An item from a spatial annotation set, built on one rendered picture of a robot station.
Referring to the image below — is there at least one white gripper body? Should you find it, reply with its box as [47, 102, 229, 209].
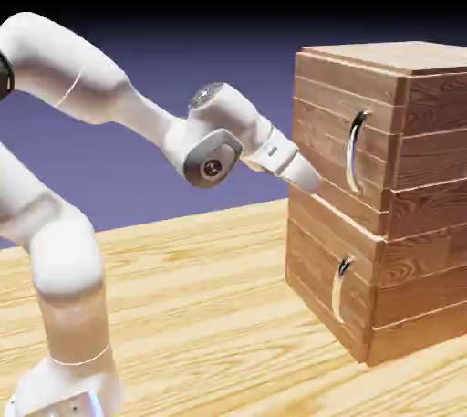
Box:
[277, 151, 323, 194]

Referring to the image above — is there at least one large wood cabinet door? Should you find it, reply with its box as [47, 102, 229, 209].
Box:
[290, 75, 399, 235]

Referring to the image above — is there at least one small wood cabinet door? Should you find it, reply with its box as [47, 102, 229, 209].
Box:
[284, 184, 387, 364]

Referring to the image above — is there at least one light wood cabinet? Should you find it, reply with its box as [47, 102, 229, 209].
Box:
[284, 40, 467, 368]

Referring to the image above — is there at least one long curved metal handle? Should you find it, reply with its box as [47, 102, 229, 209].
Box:
[345, 109, 370, 194]

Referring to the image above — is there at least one short curved metal handle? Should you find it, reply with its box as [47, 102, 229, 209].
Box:
[330, 256, 356, 325]

